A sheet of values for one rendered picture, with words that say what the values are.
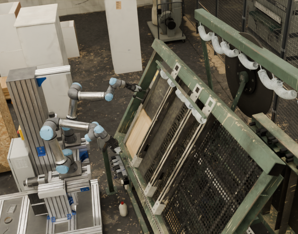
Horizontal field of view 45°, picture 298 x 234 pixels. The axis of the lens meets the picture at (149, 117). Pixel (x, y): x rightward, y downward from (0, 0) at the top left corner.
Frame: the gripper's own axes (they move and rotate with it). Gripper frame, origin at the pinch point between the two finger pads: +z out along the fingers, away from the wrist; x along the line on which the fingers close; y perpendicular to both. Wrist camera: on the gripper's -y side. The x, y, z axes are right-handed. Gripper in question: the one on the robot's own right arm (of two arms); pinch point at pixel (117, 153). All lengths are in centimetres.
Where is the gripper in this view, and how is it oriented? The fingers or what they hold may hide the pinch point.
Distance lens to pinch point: 341.5
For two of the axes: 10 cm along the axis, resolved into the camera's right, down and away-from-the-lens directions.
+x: -1.7, -5.4, 8.2
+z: 5.2, 6.6, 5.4
